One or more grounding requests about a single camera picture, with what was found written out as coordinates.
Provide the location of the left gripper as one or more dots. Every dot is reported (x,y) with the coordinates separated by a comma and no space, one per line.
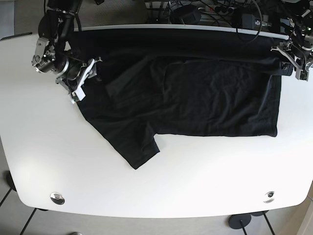
(298,48)

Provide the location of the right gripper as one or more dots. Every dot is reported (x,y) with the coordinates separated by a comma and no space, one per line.
(59,59)

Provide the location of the black T-shirt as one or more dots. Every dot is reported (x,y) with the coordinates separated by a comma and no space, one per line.
(154,81)

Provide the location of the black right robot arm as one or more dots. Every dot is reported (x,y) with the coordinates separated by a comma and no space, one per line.
(58,20)

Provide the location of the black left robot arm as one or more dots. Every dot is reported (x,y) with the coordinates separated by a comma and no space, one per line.
(291,17)

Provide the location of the black electronics box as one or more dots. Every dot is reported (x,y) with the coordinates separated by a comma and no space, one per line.
(243,20)

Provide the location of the black power adapter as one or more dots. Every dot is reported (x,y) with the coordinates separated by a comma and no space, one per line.
(187,14)

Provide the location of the left chrome table grommet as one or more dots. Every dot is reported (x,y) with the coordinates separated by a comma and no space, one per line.
(57,198)

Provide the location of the chrome table grommet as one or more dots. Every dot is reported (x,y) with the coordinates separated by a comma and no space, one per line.
(269,197)
(57,198)

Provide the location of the right chrome table grommet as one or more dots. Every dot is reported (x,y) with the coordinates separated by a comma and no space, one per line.
(269,197)

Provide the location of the grey sneaker shoe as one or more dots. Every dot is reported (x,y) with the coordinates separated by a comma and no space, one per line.
(75,233)

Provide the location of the black round stand base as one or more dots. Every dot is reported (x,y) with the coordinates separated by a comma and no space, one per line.
(239,221)

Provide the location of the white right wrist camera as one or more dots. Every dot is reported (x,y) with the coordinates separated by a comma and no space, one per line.
(77,95)

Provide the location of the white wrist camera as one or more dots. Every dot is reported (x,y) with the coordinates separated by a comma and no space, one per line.
(302,74)
(77,95)

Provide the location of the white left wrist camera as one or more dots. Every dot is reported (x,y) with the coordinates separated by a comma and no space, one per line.
(302,74)

